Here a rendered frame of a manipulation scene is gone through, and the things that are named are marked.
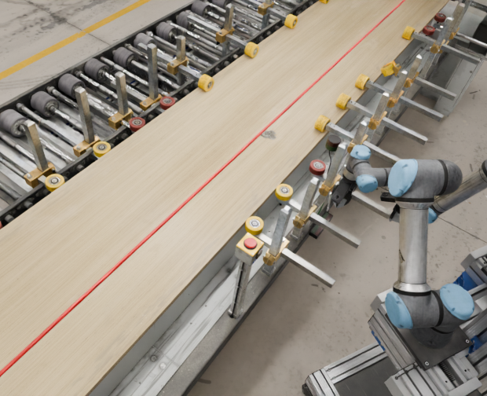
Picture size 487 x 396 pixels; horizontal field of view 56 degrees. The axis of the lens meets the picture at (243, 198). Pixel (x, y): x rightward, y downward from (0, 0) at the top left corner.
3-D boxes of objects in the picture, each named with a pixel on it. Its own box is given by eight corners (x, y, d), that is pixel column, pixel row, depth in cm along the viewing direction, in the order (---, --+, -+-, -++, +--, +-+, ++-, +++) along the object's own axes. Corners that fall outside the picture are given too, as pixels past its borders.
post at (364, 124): (342, 185, 259) (370, 121, 222) (339, 189, 257) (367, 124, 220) (337, 182, 260) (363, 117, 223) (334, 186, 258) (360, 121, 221)
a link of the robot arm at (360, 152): (356, 157, 182) (350, 142, 187) (348, 176, 191) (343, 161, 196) (375, 157, 183) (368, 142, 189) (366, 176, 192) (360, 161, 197)
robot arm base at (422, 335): (459, 338, 162) (473, 326, 154) (427, 355, 156) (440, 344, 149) (430, 302, 170) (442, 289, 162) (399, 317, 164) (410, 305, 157)
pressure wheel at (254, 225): (258, 229, 212) (261, 214, 203) (261, 243, 207) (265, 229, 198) (241, 231, 210) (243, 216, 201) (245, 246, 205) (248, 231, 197)
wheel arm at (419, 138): (426, 142, 245) (428, 137, 242) (423, 145, 242) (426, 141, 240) (343, 100, 259) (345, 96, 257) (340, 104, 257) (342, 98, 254)
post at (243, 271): (242, 311, 196) (256, 254, 161) (236, 320, 193) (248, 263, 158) (233, 305, 197) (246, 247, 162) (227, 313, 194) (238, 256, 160)
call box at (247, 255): (261, 254, 162) (264, 242, 156) (250, 268, 158) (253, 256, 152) (245, 244, 164) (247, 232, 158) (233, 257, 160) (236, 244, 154)
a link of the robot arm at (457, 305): (465, 331, 153) (485, 313, 142) (427, 334, 150) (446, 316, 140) (451, 298, 160) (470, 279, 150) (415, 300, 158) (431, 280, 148)
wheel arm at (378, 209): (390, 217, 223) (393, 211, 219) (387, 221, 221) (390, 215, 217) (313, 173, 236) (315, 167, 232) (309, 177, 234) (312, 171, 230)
